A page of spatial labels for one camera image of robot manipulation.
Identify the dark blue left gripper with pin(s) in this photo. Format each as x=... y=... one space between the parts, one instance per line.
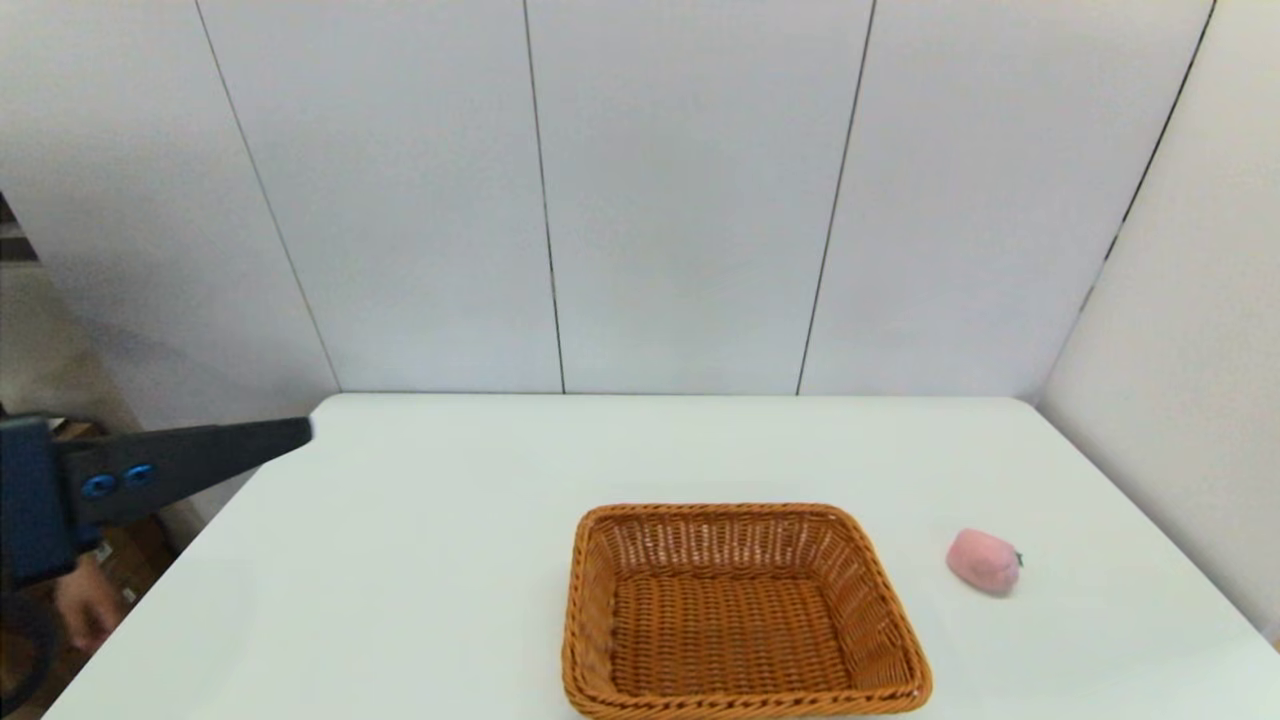
x=30 y=500

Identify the brown woven wicker basket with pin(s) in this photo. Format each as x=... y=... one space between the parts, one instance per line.
x=735 y=630

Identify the pink plush peach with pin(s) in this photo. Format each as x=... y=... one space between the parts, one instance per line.
x=982 y=562

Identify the person's bare hand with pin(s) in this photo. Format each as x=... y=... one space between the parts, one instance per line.
x=90 y=605

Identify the dark background shelf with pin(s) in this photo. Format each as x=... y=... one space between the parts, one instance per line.
x=12 y=245

